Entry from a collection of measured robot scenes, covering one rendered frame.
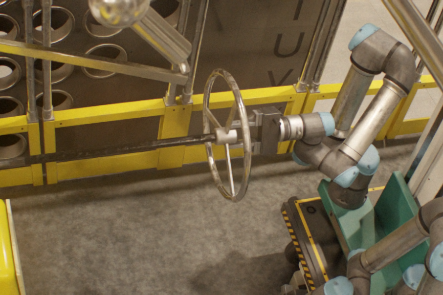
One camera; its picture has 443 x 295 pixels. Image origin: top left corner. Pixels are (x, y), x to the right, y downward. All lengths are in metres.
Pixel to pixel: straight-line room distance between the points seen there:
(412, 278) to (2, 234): 1.60
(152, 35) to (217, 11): 2.84
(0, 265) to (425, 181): 1.86
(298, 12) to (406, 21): 3.20
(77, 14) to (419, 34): 2.90
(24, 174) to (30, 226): 0.22
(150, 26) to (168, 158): 2.25
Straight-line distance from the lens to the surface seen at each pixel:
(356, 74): 2.22
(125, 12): 0.65
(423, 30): 0.52
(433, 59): 0.50
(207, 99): 2.12
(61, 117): 2.63
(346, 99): 2.27
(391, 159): 3.32
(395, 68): 2.13
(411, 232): 1.88
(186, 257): 2.74
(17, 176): 2.85
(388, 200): 2.42
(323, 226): 2.55
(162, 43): 0.71
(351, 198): 2.44
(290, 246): 2.70
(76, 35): 3.43
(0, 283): 0.67
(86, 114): 2.64
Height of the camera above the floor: 2.33
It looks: 49 degrees down
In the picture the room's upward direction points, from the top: 14 degrees clockwise
